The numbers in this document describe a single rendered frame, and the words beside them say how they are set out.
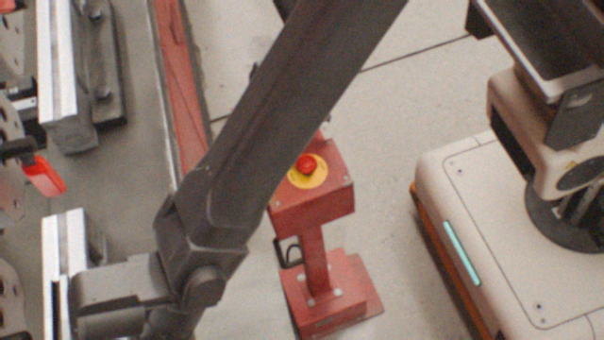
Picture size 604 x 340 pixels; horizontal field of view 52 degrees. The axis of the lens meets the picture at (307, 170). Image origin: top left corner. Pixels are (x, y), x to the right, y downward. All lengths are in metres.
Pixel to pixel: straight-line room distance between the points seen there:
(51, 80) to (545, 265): 1.17
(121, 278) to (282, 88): 0.24
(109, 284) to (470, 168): 1.28
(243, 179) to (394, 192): 1.52
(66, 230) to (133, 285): 0.38
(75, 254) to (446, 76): 1.62
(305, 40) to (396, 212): 1.55
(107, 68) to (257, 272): 0.54
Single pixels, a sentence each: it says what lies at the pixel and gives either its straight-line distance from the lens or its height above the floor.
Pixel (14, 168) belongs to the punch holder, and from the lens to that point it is 0.72.
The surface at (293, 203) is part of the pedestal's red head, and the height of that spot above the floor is 0.78.
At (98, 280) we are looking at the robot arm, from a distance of 0.57.
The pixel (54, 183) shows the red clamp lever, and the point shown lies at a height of 1.18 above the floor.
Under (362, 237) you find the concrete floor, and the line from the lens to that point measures 1.91.
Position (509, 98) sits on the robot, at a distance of 1.20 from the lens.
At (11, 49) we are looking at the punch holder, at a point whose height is 1.21.
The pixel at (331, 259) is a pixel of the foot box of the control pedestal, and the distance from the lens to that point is 1.75.
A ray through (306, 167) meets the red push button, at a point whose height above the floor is 0.81.
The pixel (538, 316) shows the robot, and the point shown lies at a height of 0.28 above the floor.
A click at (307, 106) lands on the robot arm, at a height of 1.37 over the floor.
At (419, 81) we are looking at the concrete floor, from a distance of 2.24.
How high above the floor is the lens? 1.72
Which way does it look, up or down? 58 degrees down
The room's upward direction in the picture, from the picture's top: 10 degrees counter-clockwise
